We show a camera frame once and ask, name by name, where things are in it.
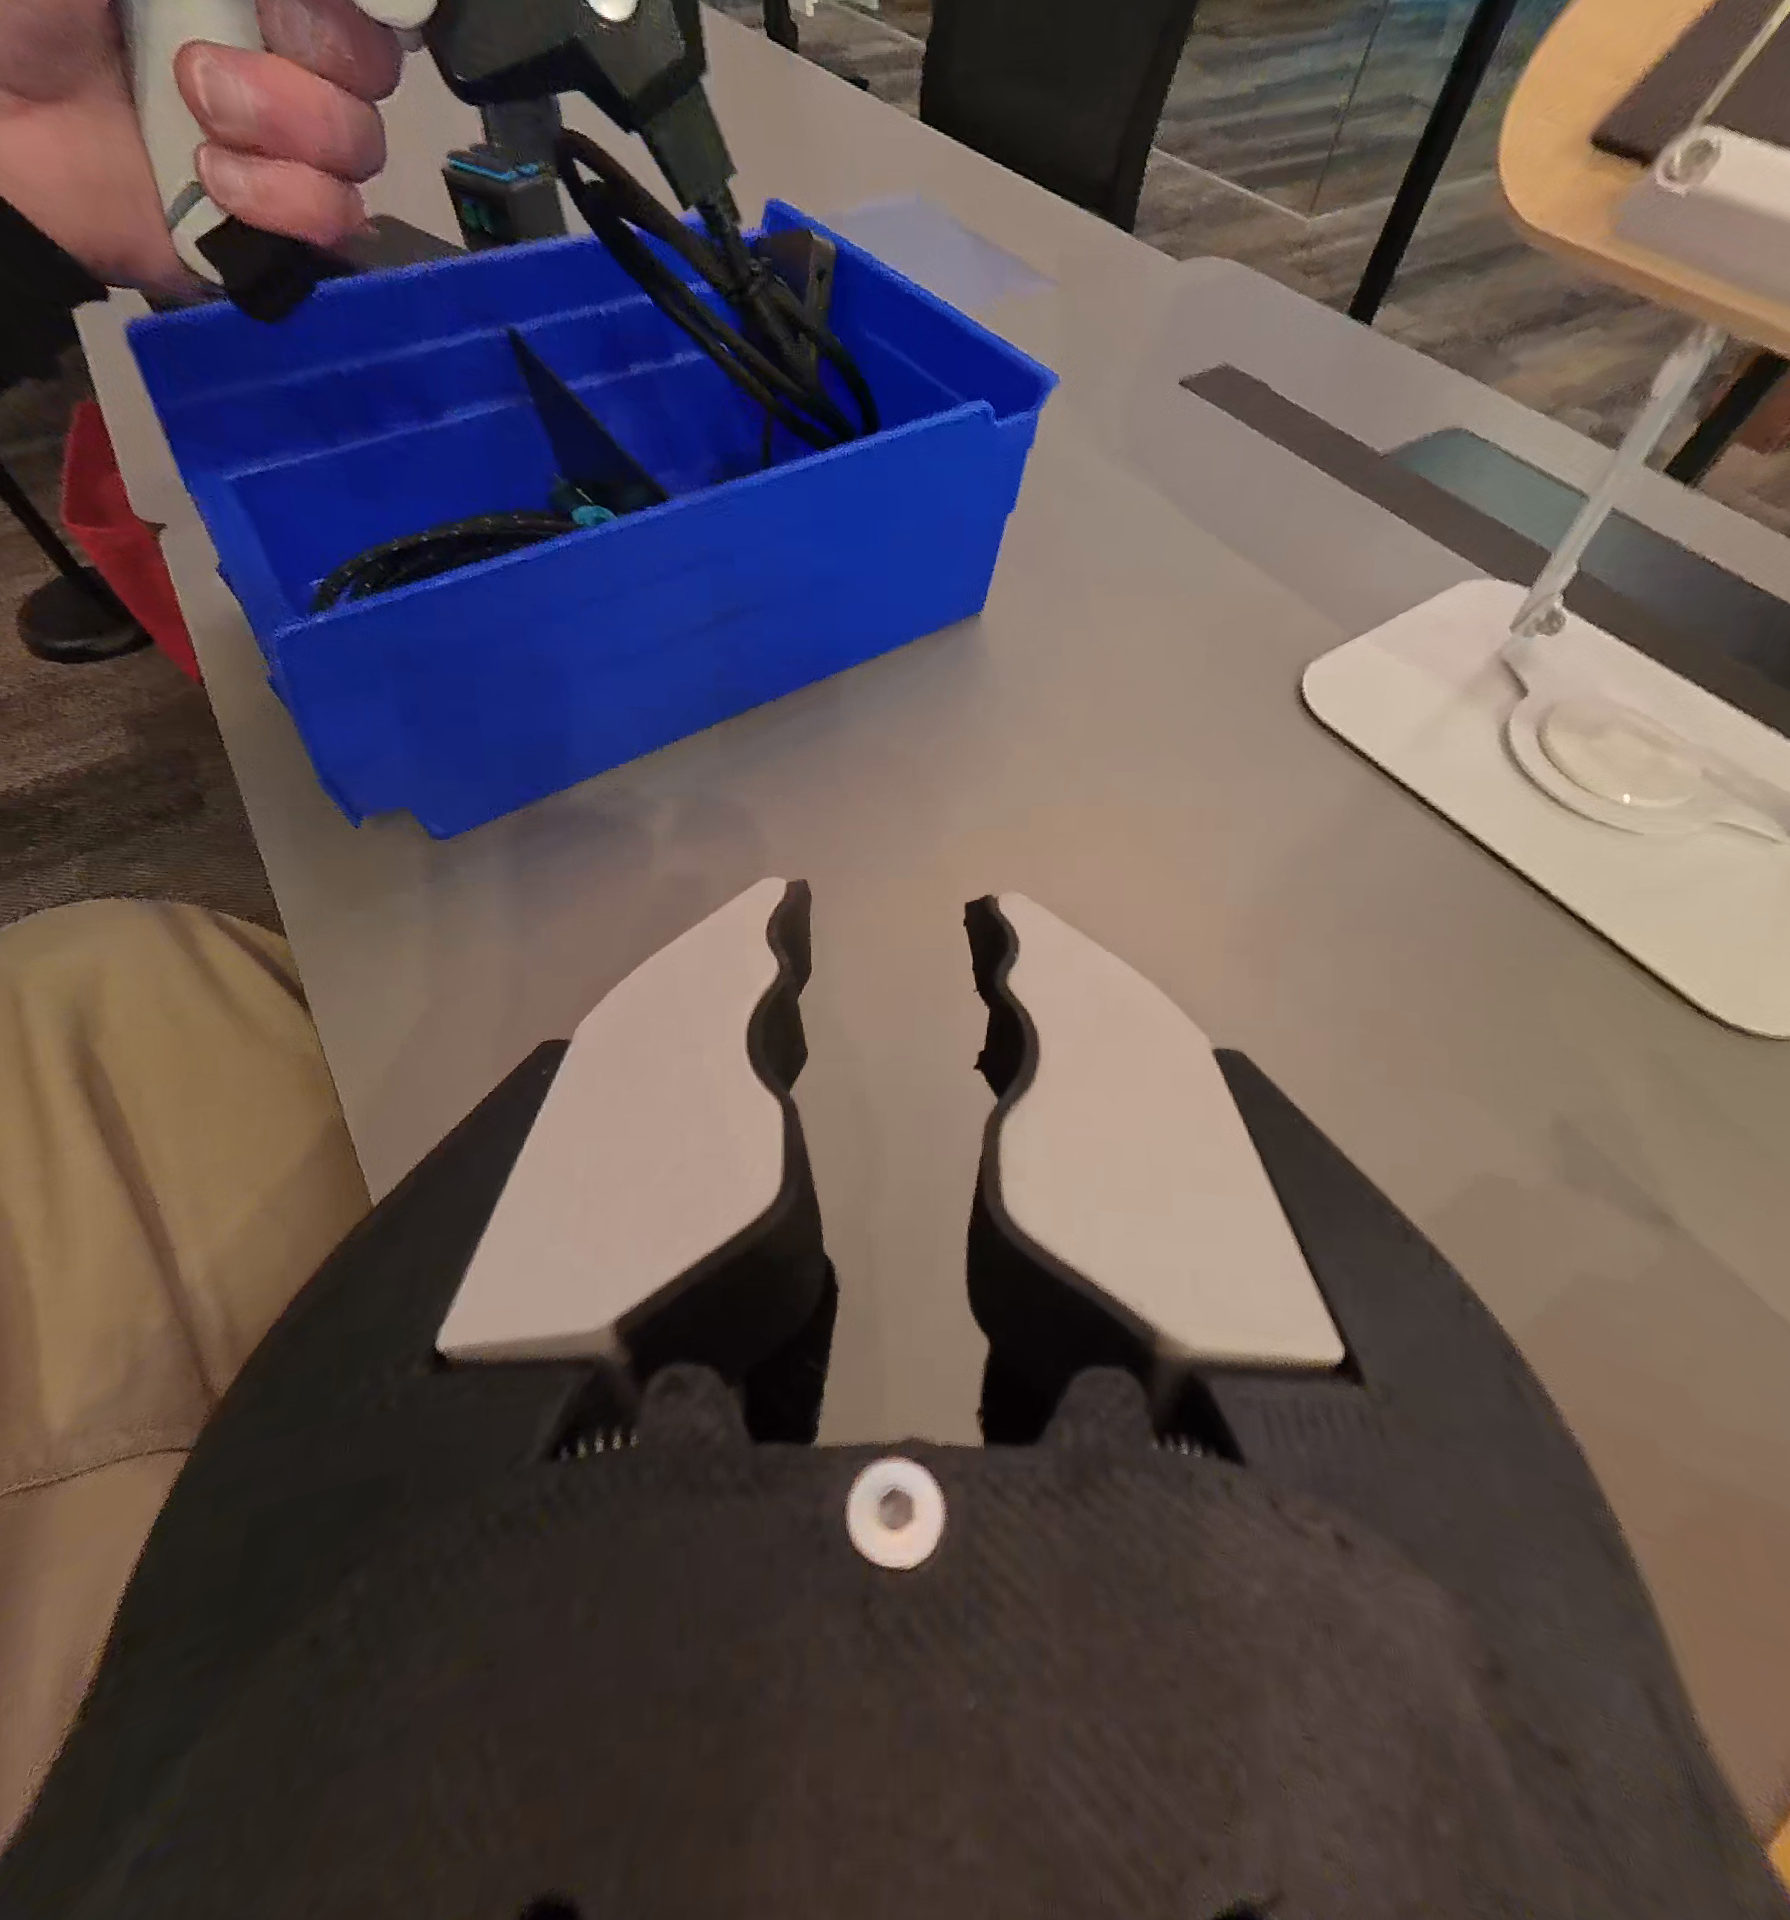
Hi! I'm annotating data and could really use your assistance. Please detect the black chair base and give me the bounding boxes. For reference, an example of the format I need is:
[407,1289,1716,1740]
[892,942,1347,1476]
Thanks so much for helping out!
[0,367,155,664]

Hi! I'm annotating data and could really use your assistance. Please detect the person's khaki trousers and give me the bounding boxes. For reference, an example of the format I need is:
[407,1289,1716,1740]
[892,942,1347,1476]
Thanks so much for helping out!
[0,897,376,1920]

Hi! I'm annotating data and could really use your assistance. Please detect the person's left hand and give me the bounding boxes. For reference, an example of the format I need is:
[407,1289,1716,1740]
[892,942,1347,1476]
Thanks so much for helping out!
[0,0,407,297]

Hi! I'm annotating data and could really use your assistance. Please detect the white bar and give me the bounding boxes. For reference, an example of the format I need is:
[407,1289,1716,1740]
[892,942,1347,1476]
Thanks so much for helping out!
[1607,126,1790,324]

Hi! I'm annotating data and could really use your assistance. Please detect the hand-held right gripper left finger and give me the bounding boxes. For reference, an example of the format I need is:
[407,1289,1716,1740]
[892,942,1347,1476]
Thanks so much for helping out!
[434,875,840,1445]

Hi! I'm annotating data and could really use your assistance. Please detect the black mat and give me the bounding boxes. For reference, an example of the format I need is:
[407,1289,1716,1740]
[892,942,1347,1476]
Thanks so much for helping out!
[1593,0,1790,170]

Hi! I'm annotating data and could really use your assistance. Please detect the wooden round table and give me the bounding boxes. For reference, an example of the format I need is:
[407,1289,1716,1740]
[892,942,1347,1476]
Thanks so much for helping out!
[1498,0,1790,380]

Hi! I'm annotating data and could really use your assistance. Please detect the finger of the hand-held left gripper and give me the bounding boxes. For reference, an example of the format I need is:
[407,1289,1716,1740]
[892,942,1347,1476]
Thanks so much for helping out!
[638,65,741,221]

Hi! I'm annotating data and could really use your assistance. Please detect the black charger with blue lights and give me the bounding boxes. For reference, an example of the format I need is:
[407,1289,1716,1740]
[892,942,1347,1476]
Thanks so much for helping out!
[442,142,566,243]

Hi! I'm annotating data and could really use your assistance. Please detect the black bin divider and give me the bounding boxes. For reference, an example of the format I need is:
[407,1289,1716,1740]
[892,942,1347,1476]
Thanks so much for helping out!
[509,330,674,519]

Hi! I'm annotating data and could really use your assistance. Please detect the black table cable strip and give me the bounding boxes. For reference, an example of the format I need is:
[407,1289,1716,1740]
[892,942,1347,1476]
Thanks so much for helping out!
[1180,367,1790,701]

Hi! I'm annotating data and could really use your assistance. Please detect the black usb adapter with cable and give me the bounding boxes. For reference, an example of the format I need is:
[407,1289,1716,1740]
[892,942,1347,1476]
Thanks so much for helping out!
[553,126,886,452]

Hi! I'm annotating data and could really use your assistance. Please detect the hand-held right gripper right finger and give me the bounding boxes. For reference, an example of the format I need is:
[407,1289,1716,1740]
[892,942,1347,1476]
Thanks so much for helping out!
[962,891,1348,1445]

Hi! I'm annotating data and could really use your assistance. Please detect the blue divided plastic bin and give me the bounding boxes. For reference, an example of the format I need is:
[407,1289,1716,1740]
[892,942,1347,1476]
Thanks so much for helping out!
[127,197,1059,837]

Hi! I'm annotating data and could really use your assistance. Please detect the red plastic bin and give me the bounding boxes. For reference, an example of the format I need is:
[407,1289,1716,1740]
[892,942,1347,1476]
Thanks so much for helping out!
[59,396,204,686]

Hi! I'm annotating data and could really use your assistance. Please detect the black braided cable teal plug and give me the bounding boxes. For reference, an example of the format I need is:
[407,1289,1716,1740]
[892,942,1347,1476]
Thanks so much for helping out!
[311,480,666,612]

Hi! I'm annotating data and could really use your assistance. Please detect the black partition post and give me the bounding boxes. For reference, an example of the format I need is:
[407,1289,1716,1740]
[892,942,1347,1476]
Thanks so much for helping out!
[1352,0,1522,324]

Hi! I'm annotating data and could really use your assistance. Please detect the white stand with clear arms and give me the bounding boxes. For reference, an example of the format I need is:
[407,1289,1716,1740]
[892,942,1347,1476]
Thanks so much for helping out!
[1300,323,1790,1041]

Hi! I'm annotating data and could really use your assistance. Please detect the black mesh office chair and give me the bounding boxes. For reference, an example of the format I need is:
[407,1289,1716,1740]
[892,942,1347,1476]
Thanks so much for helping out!
[916,0,1202,232]

